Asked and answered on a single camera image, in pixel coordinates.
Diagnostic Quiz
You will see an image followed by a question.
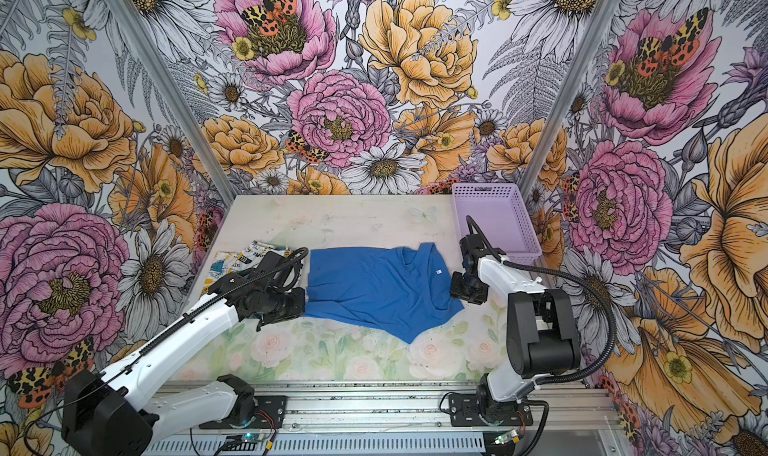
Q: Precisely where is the left aluminium corner post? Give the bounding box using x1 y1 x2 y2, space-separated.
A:
105 0 237 207

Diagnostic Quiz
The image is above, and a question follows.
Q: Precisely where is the green circuit board right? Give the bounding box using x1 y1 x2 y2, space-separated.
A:
493 429 520 445

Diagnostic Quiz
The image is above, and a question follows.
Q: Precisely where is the right aluminium corner post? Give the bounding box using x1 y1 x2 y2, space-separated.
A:
518 0 621 197

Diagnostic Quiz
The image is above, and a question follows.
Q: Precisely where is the white slotted cable duct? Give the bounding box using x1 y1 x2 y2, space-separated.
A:
144 432 486 455

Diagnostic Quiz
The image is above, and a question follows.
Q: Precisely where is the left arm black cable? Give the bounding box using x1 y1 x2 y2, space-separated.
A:
23 247 311 456

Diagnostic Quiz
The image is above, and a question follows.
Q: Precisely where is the aluminium mounting rail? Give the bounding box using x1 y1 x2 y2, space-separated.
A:
254 381 619 434

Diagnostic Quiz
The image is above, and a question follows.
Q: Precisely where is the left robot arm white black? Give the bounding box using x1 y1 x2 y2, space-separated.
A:
61 247 309 455

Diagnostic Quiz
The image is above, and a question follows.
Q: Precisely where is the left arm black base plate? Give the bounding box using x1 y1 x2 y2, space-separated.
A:
200 395 288 430

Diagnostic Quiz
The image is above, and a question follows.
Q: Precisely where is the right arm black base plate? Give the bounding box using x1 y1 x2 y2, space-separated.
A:
439 392 533 427

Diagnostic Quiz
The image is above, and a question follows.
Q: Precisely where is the lavender plastic laundry basket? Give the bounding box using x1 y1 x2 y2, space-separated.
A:
452 183 542 265

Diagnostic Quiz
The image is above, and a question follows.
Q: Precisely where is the green circuit board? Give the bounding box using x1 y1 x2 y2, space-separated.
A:
219 433 274 454
493 429 520 445

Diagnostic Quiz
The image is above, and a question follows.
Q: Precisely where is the green circuit board left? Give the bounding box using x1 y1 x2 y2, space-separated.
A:
219 433 274 454

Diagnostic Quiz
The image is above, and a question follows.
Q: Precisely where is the white teal yellow printed garment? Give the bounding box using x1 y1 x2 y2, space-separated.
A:
202 241 292 294

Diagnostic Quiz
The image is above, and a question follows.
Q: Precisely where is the aluminium corner post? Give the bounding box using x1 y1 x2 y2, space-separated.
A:
518 0 621 197
105 0 237 207

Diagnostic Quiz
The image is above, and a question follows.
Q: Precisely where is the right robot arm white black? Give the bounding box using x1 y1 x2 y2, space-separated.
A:
450 234 581 426

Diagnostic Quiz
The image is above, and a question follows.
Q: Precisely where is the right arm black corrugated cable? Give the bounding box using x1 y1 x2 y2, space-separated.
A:
465 214 618 456

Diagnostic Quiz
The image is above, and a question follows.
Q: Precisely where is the blue cloth garment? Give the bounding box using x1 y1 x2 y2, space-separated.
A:
305 242 464 344

